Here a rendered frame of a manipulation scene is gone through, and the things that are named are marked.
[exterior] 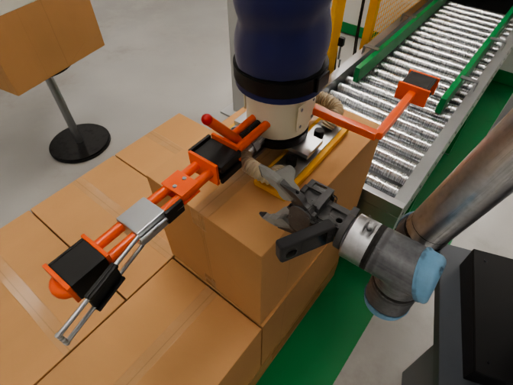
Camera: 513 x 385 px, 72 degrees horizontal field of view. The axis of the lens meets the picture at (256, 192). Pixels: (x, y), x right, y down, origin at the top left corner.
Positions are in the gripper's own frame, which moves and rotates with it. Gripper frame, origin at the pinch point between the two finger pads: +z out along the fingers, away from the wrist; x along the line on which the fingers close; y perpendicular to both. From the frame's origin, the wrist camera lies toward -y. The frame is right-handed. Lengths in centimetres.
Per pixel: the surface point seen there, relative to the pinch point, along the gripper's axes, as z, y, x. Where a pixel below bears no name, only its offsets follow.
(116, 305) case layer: 35, -28, -52
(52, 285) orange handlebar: 14.3, -37.5, 1.2
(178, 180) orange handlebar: 14.2, -8.2, 1.7
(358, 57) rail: 42, 152, -48
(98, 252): 12.3, -29.1, 2.5
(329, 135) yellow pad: 2.0, 37.0, -10.3
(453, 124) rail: -22, 123, -49
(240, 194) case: 10.0, 6.0, -12.8
